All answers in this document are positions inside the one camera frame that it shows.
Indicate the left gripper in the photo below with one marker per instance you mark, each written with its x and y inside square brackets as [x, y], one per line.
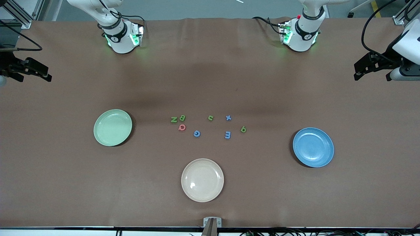
[389, 58]

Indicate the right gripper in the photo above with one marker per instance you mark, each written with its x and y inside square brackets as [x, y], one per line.
[7, 63]

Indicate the blue small letter m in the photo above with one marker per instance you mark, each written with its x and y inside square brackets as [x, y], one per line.
[227, 134]

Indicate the red capital letter Q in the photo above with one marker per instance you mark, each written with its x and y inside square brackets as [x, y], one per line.
[180, 127]

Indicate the blue capital letter G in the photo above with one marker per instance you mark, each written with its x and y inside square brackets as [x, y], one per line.
[195, 133]

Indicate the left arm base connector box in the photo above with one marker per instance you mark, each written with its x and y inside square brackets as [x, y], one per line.
[284, 32]

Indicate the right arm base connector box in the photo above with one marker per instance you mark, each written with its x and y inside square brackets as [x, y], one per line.
[137, 32]

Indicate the white chair leg with caster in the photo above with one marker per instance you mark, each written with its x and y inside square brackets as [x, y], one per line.
[351, 14]

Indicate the blue plate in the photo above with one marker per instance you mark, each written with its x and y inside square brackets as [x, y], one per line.
[313, 147]

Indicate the light green plate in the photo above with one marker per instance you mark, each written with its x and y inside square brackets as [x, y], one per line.
[113, 127]

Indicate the brown table cover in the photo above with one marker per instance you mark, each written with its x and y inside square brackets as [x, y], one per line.
[210, 82]

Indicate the beige plate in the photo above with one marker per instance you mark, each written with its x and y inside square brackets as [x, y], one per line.
[202, 180]

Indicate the aluminium frame profile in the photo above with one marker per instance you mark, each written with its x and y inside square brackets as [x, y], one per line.
[398, 20]
[27, 24]

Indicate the grey metal bracket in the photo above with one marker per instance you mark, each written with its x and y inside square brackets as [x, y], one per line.
[218, 222]

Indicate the tan pointed post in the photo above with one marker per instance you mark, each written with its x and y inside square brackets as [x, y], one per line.
[210, 229]

